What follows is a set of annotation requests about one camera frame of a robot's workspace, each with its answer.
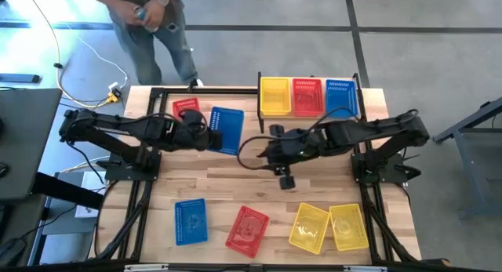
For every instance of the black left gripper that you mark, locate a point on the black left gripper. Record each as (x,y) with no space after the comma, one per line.
(192,140)

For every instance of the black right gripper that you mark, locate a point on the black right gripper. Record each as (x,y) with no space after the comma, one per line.
(290,150)

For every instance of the blue plastic basket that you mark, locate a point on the blue plastic basket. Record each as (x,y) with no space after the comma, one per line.
(191,223)
(341,95)
(229,127)

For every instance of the red plastic basket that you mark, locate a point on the red plastic basket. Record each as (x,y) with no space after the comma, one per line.
(185,105)
(247,232)
(308,97)

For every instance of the yellow plastic basket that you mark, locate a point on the yellow plastic basket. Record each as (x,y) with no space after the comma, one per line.
(275,96)
(349,227)
(309,229)

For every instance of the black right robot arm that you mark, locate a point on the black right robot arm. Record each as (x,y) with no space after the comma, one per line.
(372,131)

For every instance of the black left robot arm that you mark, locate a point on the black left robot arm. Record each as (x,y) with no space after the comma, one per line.
(117,127)

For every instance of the yellow power plug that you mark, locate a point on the yellow power plug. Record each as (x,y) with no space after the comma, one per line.
(113,96)

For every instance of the person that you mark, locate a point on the person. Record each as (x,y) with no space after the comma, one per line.
(137,56)

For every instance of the white power adapter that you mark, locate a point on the white power adapter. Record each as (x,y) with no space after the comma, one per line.
(113,85)

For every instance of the white paper sheet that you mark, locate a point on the white paper sheet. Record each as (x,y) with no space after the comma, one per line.
(92,182)

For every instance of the silver metal bar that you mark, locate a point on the silver metal bar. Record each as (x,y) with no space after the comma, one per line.
(146,267)
(364,269)

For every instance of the person's hand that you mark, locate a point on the person's hand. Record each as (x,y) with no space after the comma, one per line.
(127,11)
(155,13)

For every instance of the clear plastic bottle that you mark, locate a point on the clear plastic bottle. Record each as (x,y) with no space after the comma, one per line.
(141,14)

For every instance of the silver wristwatch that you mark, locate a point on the silver wristwatch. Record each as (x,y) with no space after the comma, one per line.
(163,0)

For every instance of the black desk foot bar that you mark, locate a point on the black desk foot bar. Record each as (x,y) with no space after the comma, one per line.
(66,190)

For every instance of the dark grey side desk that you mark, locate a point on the dark grey side desk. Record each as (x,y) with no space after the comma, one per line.
(27,138)

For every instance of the dark flat floor bar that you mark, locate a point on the dark flat floor bar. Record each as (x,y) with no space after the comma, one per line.
(19,78)

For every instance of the black computer mouse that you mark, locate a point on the black computer mouse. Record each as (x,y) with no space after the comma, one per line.
(3,171)

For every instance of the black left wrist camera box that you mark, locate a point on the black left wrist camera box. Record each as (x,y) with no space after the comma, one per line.
(194,119)

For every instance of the black aluminium table frame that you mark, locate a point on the black aluminium table frame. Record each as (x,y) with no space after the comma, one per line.
(219,91)

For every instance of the black frame clamp knob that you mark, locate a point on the black frame clamp knob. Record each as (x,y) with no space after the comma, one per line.
(192,84)

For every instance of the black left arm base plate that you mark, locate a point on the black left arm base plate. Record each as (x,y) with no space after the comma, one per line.
(117,172)

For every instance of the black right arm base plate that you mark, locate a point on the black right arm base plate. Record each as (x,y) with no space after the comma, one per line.
(392,174)

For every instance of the blue grey metal table frame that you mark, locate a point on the blue grey metal table frame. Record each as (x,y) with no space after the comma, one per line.
(470,121)

